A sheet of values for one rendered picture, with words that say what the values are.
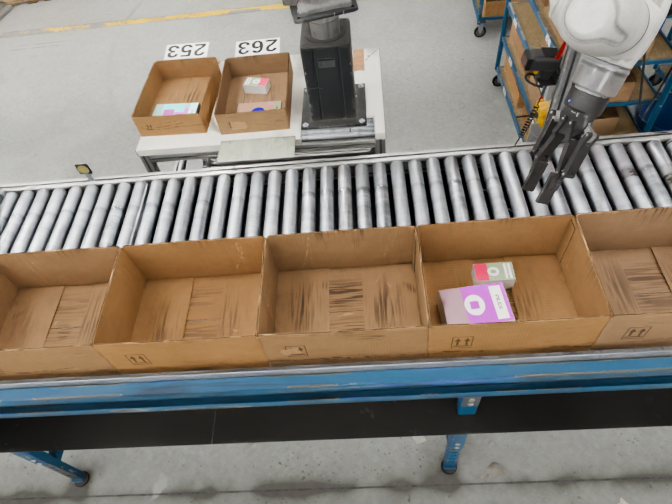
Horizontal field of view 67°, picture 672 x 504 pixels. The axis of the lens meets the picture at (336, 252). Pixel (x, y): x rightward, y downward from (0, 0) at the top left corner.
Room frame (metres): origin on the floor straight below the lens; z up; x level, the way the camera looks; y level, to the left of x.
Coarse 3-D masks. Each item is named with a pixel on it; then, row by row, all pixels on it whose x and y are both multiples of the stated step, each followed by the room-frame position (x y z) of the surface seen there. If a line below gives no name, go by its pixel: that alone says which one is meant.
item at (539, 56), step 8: (536, 48) 1.39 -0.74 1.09; (544, 48) 1.39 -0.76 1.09; (552, 48) 1.38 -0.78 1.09; (528, 56) 1.36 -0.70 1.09; (536, 56) 1.35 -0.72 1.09; (544, 56) 1.35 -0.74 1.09; (552, 56) 1.34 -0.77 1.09; (528, 64) 1.35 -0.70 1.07; (536, 64) 1.34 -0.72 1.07; (544, 64) 1.34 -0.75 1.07; (552, 64) 1.33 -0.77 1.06; (536, 72) 1.36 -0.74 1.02; (544, 72) 1.35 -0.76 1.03; (552, 72) 1.35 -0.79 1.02; (536, 80) 1.35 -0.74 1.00; (544, 80) 1.35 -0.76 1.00
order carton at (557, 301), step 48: (432, 240) 0.79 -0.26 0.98; (480, 240) 0.78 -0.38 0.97; (528, 240) 0.76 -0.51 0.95; (576, 240) 0.69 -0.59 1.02; (432, 288) 0.71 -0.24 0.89; (528, 288) 0.66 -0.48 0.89; (576, 288) 0.61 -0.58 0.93; (432, 336) 0.51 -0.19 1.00; (480, 336) 0.50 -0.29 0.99; (528, 336) 0.48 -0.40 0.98; (576, 336) 0.47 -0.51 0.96
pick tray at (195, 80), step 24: (168, 72) 2.09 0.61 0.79; (192, 72) 2.08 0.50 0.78; (216, 72) 2.00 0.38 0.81; (144, 96) 1.89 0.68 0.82; (168, 96) 1.96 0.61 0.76; (192, 96) 1.93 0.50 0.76; (216, 96) 1.91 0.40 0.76; (144, 120) 1.72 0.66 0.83; (168, 120) 1.70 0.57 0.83; (192, 120) 1.69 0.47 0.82
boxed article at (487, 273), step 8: (480, 264) 0.73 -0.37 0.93; (488, 264) 0.72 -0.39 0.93; (496, 264) 0.72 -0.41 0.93; (504, 264) 0.72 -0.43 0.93; (472, 272) 0.72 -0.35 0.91; (480, 272) 0.70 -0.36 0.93; (488, 272) 0.70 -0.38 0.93; (496, 272) 0.70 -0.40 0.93; (504, 272) 0.69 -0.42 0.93; (512, 272) 0.69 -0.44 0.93; (480, 280) 0.68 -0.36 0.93; (488, 280) 0.68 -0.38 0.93; (496, 280) 0.67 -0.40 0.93; (504, 280) 0.67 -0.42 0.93; (512, 280) 0.67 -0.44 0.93; (504, 288) 0.67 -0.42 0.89
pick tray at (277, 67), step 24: (240, 72) 2.03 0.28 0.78; (264, 72) 2.01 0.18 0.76; (288, 72) 1.86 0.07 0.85; (240, 96) 1.88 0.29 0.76; (264, 96) 1.85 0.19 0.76; (288, 96) 1.74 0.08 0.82; (216, 120) 1.66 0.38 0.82; (240, 120) 1.64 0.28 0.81; (264, 120) 1.63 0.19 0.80; (288, 120) 1.63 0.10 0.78
